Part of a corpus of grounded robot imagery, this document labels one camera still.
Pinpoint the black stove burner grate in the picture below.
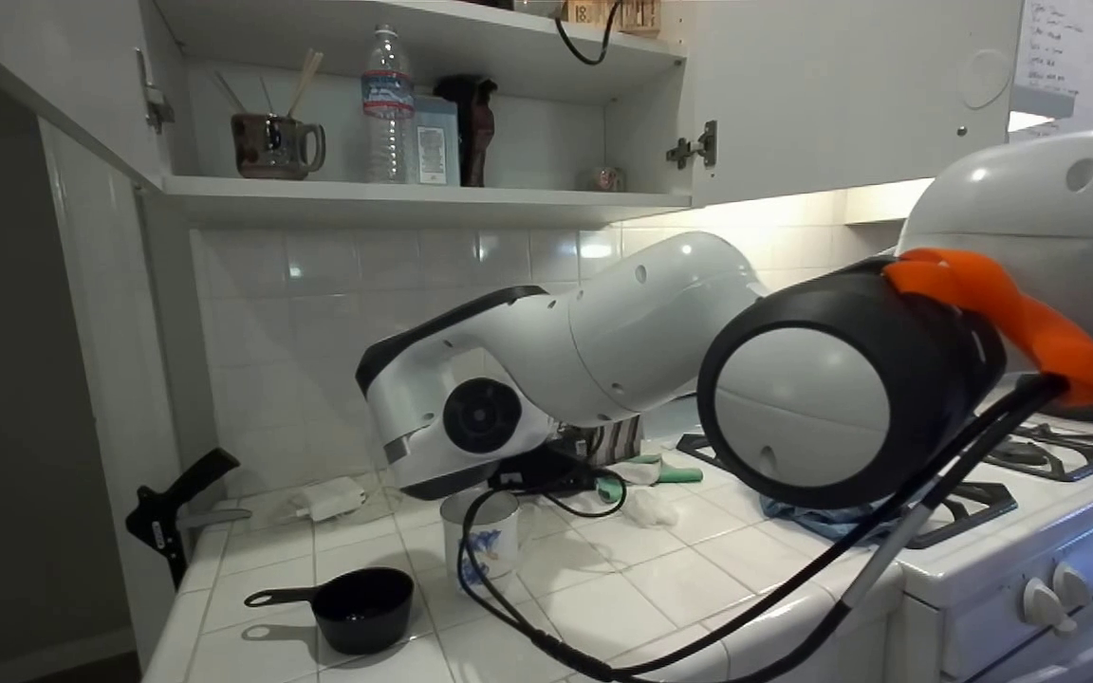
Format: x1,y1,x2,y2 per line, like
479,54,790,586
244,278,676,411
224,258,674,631
981,421,1093,483
676,432,1019,550

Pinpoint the black measuring cup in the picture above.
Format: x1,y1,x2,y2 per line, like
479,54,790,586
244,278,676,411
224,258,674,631
244,567,416,656

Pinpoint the white wall cabinet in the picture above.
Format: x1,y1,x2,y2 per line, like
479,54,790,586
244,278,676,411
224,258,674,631
0,0,1024,227

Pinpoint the black cable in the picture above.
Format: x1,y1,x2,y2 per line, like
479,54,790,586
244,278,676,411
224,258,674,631
553,0,624,67

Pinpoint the white power adapter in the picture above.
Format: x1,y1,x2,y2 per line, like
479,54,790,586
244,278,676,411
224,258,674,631
294,476,368,524

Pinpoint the blue cloth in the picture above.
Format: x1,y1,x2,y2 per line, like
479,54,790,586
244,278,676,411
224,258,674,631
759,491,932,547

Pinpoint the white stove knob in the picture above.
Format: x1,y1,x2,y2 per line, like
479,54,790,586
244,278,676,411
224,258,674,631
1051,561,1093,609
1023,578,1078,636

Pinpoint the pale green packet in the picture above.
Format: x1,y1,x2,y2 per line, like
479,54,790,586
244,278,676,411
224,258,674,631
411,94,462,187

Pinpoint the white gas stove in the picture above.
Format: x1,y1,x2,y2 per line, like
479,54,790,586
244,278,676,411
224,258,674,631
675,379,1093,683

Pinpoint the clear plastic water bottle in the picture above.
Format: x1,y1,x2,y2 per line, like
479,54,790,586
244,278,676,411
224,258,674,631
361,24,416,185

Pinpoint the dark brown figurine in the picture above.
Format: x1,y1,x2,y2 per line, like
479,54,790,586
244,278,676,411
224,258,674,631
434,75,499,188

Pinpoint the bundle of wooden sticks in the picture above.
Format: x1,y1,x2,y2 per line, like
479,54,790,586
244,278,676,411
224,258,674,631
214,49,325,120

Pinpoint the white cabinet door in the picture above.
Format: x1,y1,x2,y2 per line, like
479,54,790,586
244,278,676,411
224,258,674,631
0,0,166,191
682,0,1024,207

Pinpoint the striped container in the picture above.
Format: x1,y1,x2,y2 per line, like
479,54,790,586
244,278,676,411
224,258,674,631
556,415,645,467

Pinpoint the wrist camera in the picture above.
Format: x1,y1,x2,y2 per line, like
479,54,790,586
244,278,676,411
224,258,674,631
488,446,604,496

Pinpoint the white paper with notes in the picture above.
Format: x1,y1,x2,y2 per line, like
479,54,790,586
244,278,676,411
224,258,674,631
1011,0,1093,143

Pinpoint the black clamp tool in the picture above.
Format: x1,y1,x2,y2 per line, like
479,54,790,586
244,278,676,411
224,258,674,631
125,448,254,591

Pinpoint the white mug with blue print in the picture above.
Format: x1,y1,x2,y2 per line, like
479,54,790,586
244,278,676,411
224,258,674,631
439,488,522,586

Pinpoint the crumpled clear plastic wrap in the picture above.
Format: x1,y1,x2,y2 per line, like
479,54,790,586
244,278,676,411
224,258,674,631
621,488,681,529

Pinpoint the wooden box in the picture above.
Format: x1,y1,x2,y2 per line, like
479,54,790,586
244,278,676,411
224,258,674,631
561,0,662,40

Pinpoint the green handled utensil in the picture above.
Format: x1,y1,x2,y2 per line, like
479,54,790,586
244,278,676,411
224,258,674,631
594,455,705,505

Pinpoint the brown ceramic mug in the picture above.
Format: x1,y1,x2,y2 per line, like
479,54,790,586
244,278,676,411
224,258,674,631
231,113,327,181

